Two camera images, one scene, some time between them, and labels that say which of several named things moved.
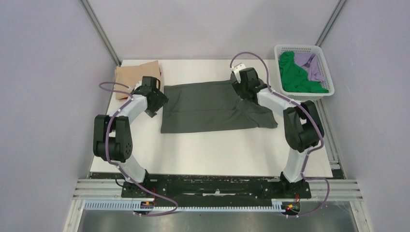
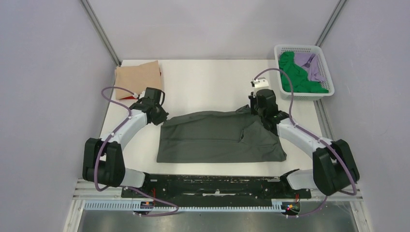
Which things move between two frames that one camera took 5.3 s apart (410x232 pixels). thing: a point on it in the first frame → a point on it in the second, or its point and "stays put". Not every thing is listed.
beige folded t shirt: (130, 75) stays put
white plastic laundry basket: (304, 73) stays put
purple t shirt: (309, 61) stays put
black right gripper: (239, 88) → (253, 98)
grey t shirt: (209, 106) → (234, 135)
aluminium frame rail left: (103, 36) stays put
